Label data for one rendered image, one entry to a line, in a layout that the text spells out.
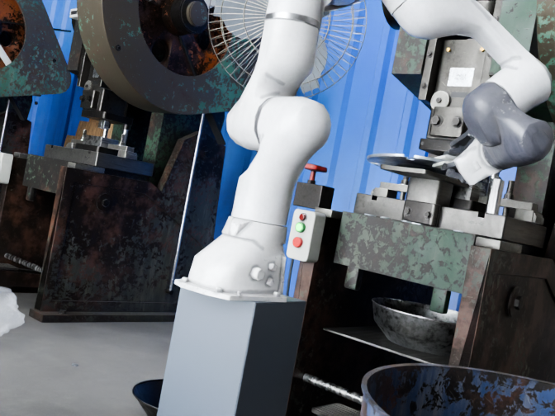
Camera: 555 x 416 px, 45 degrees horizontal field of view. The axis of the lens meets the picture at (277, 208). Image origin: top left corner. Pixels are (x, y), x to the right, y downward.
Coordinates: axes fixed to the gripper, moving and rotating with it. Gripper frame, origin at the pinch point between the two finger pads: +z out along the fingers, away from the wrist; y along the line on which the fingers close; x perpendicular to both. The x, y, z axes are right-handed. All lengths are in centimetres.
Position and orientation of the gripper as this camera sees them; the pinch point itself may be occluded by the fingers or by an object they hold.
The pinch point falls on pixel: (444, 162)
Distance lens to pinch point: 166.4
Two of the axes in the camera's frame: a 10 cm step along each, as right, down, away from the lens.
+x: -9.6, -1.8, -2.0
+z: -2.1, 0.4, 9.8
